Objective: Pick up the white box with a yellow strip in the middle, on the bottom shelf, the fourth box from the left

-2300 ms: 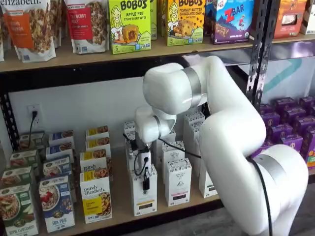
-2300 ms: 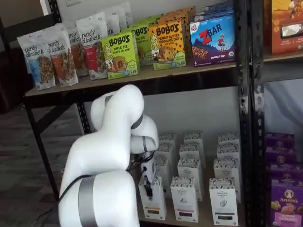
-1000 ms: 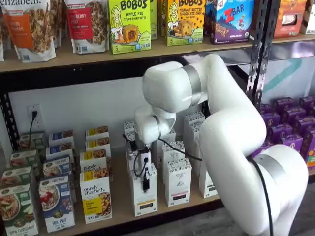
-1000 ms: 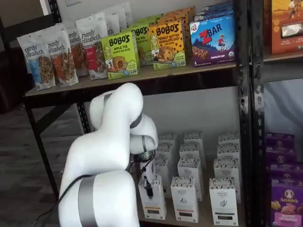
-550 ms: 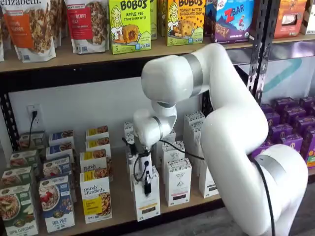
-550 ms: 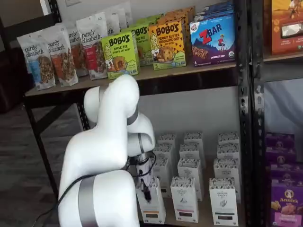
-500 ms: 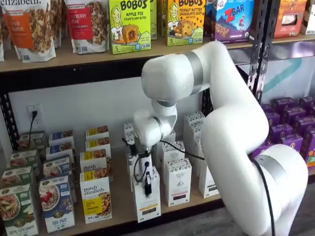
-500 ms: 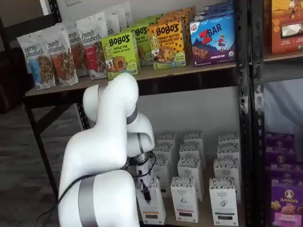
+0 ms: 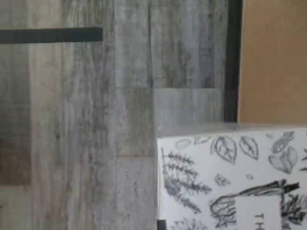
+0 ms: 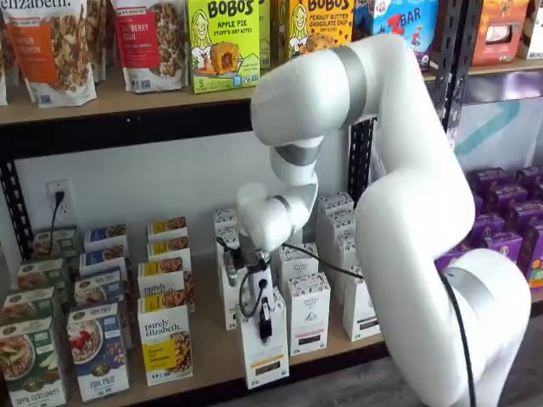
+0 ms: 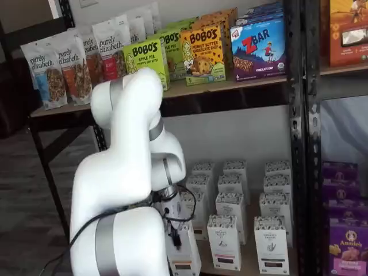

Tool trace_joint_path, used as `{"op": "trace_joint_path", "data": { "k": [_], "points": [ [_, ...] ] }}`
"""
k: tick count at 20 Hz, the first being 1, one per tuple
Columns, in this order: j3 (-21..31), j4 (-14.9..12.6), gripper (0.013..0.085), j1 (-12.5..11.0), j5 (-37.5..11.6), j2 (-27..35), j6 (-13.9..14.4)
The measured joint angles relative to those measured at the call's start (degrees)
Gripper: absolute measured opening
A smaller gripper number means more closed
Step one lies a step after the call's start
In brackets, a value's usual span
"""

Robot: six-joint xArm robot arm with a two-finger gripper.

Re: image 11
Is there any red purely elizabeth granola bag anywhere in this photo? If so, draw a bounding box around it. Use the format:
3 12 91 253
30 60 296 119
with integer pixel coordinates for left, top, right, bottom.
92 16 132 82

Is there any brown purely elizabeth granola bag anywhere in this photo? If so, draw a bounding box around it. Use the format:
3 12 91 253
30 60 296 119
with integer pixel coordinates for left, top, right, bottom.
81 25 105 85

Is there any orange purely elizabeth granola bag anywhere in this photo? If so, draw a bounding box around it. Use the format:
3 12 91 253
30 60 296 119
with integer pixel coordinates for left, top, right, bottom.
56 28 93 106

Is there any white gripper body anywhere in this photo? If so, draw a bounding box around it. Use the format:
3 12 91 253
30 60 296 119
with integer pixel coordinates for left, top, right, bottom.
159 196 184 228

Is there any black metal shelving rack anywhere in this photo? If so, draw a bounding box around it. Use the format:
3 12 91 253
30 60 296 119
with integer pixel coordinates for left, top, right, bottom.
28 0 307 276
304 0 368 276

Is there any blue Z Bar box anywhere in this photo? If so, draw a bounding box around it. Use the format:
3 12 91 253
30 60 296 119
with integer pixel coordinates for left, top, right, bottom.
235 2 285 27
229 16 287 82

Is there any white granola bag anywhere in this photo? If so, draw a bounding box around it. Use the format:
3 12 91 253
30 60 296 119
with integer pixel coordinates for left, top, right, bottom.
143 2 160 38
126 8 148 44

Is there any purple Annie's box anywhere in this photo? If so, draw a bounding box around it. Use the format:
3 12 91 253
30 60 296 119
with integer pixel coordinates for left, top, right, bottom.
324 186 363 220
328 217 368 276
321 162 359 189

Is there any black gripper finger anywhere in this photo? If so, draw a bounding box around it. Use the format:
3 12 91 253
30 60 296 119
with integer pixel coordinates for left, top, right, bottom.
169 224 182 248

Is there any blue purely elizabeth granola bag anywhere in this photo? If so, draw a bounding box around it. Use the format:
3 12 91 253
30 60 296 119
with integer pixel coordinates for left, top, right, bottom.
20 36 69 110

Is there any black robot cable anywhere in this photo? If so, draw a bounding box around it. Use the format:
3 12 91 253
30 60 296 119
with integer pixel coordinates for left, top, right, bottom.
40 183 198 276

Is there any green Bobo's apple pie box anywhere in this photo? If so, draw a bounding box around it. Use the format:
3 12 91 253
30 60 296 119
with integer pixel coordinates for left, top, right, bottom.
123 37 171 92
156 28 187 82
165 17 200 33

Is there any white box with yellow strip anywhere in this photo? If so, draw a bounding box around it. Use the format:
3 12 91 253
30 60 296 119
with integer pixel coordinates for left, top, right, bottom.
166 221 202 273

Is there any white box with pink strip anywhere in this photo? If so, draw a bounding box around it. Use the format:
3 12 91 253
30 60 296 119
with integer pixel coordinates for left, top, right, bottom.
206 214 243 271

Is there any white box with dark strip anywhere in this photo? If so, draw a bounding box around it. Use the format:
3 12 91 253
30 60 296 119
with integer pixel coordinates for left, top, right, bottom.
254 216 290 275

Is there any orange snack box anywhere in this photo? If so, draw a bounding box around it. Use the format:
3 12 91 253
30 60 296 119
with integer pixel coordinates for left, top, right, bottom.
329 0 368 67

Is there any dark brown furniture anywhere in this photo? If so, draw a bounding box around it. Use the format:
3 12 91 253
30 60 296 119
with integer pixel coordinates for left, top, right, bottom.
0 20 40 140

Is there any orange Bobo's peanut butter box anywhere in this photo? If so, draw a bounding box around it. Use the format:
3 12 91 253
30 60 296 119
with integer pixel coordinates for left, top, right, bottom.
198 7 238 79
179 22 227 86

